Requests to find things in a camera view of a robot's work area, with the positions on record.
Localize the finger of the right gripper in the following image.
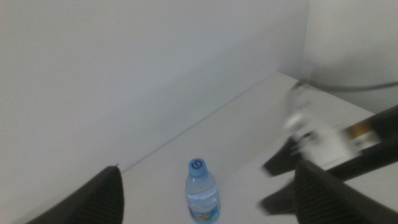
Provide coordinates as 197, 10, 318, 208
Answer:
257, 181, 297, 216
262, 132, 315, 177

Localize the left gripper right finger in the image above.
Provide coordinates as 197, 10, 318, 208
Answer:
293, 159, 398, 224

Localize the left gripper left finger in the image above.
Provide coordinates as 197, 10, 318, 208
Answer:
26, 165, 125, 224

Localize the clear water bottle blue cap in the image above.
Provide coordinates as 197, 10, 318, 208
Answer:
185, 157, 222, 224

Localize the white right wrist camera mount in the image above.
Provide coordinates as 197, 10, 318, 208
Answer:
283, 82, 383, 170

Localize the black right camera cable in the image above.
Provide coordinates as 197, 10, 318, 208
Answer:
295, 80, 398, 93

